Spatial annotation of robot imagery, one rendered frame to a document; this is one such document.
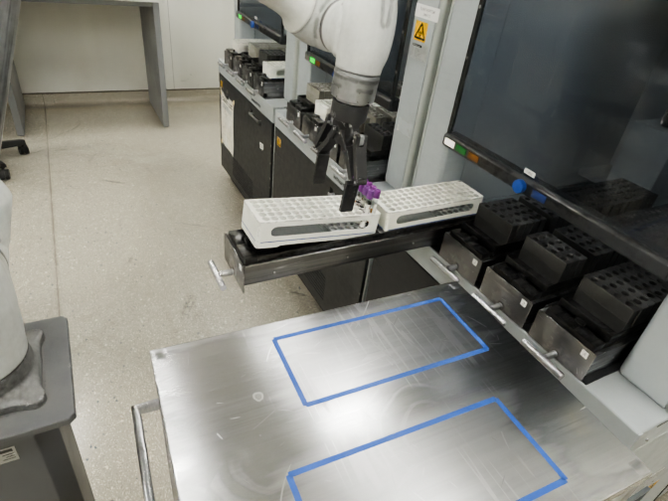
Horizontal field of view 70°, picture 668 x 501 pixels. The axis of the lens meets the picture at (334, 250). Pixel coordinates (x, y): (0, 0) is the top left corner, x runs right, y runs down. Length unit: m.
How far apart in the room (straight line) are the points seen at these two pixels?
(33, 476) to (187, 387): 0.41
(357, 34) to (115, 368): 1.45
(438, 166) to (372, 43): 0.51
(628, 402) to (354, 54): 0.81
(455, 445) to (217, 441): 0.32
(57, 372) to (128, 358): 0.99
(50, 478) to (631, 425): 1.04
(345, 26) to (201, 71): 3.70
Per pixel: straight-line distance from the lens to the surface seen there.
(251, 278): 1.01
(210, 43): 4.56
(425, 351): 0.83
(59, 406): 0.93
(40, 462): 1.05
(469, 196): 1.28
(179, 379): 0.76
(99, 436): 1.76
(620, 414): 1.03
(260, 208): 1.01
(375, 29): 0.92
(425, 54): 1.38
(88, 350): 2.03
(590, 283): 1.06
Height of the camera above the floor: 1.39
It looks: 34 degrees down
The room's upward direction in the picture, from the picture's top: 7 degrees clockwise
